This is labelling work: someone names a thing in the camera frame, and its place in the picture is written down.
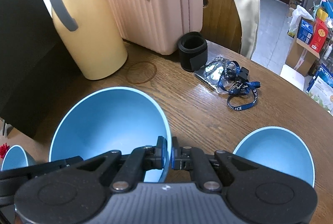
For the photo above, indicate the red box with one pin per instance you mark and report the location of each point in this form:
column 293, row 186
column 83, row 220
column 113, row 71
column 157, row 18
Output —
column 320, row 32

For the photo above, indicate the red tinsel decoration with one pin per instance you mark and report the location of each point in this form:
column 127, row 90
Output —
column 3, row 150

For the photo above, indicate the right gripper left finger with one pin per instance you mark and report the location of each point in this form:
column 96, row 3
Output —
column 132, row 168

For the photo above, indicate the cardboard box shelf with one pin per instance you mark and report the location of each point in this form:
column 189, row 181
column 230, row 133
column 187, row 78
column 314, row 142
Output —
column 301, row 57

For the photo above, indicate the black cylindrical cup holder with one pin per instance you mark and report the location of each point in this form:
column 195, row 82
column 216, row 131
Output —
column 193, row 51

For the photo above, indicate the white plastic bag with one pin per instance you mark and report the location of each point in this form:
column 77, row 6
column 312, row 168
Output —
column 296, row 15

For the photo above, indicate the clear plastic badge pouch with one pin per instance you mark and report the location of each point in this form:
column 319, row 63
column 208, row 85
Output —
column 211, row 73

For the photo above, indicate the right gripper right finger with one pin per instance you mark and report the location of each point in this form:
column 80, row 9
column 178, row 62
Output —
column 198, row 164

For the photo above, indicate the blue white package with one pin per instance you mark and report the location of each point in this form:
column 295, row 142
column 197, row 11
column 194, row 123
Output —
column 320, row 88

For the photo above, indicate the blue box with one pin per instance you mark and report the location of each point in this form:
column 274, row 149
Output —
column 305, row 31

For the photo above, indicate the pink suitcase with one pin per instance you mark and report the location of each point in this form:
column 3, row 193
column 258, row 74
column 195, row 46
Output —
column 157, row 24

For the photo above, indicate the shallow blue dish small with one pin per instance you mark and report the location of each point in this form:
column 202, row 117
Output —
column 17, row 157

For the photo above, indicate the wooden chair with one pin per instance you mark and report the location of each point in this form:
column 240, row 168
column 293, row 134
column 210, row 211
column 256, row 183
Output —
column 221, row 24

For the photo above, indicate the yellow thermos jug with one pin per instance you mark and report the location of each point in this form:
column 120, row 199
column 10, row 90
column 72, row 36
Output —
column 90, row 33

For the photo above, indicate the black paper bag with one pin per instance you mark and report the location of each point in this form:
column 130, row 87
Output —
column 35, row 64

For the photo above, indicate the large blue bowl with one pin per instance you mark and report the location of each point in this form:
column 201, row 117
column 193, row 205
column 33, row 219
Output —
column 116, row 118
column 280, row 149

